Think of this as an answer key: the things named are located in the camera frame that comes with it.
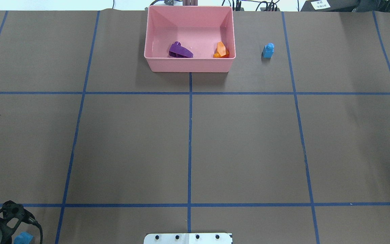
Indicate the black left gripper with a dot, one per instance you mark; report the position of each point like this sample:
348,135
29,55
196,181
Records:
6,235

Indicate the long blue studded block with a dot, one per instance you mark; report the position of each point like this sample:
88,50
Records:
24,238

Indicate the small blue toy block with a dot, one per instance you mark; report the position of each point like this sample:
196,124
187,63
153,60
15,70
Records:
268,51

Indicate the orange toy block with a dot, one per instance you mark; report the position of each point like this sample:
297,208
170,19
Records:
221,51

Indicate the purple curved toy block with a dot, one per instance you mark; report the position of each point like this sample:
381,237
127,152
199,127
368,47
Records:
178,51

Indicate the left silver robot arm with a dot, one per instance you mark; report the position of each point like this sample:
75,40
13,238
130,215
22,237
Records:
11,216

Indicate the pink plastic box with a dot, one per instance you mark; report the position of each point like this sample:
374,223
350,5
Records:
197,28

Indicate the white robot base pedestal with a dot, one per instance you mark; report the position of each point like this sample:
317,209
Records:
188,238

